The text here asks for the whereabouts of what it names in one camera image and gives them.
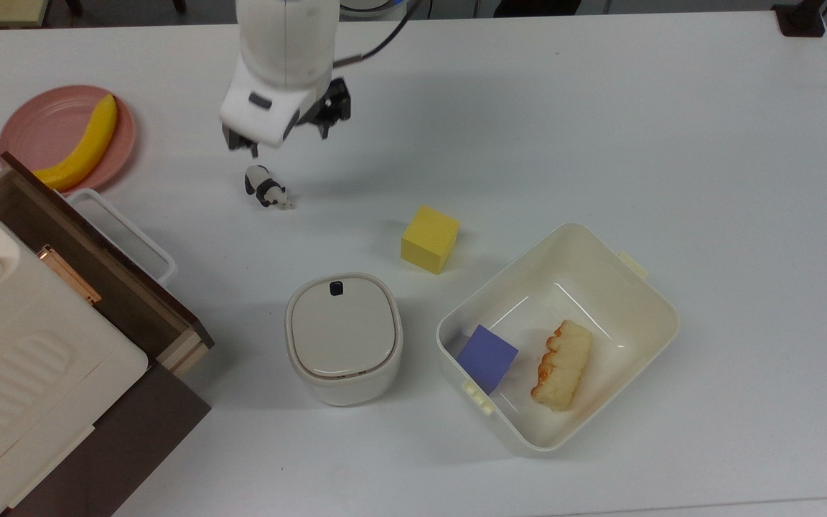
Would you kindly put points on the pink round plate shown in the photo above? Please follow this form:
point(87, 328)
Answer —
point(47, 129)

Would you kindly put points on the white translucent plastic tray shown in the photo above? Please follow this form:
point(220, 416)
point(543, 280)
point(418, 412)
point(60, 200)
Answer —
point(123, 233)

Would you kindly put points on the white lidded round container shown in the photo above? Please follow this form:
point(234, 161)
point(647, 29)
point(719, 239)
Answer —
point(343, 337)

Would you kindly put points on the yellow toy banana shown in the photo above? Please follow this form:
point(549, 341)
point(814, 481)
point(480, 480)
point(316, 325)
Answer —
point(87, 147)

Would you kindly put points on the toy bread loaf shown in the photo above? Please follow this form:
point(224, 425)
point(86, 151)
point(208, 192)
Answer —
point(563, 365)

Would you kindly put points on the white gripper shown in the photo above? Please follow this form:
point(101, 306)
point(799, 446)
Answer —
point(263, 108)

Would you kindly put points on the brown wooden open drawer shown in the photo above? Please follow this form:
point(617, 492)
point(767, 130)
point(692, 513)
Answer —
point(119, 287)

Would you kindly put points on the purple foam cube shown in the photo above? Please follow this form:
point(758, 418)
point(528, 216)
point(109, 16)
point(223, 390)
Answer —
point(487, 357)

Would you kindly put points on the dark background object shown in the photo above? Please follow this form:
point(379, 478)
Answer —
point(535, 7)

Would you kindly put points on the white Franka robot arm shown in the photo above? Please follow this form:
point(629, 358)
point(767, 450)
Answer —
point(286, 32)

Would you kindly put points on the yellow foam cube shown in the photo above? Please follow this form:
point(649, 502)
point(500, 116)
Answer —
point(429, 238)

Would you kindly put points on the dark brown drawer cabinet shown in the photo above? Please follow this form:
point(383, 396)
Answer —
point(133, 438)

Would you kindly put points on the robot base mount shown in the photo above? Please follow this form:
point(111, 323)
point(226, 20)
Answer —
point(374, 6)

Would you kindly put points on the black and white panda toy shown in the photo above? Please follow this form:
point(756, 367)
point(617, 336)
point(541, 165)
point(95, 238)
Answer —
point(265, 188)

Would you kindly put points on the black table clamp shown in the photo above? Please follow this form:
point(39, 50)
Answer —
point(801, 18)

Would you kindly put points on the cream open plastic bin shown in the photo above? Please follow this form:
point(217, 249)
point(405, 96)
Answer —
point(586, 287)

